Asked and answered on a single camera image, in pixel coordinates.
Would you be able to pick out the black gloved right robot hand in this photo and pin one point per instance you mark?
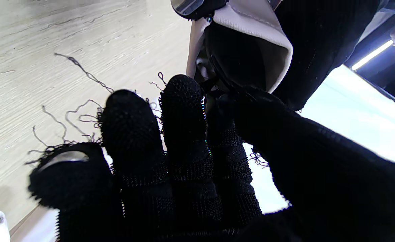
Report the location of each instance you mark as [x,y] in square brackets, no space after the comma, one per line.
[217,188]

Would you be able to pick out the beige soft glasses pouch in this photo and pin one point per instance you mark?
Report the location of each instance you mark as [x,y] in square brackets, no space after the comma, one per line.
[268,33]

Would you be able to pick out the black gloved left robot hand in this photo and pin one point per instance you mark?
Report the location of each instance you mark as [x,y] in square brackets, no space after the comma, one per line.
[321,40]

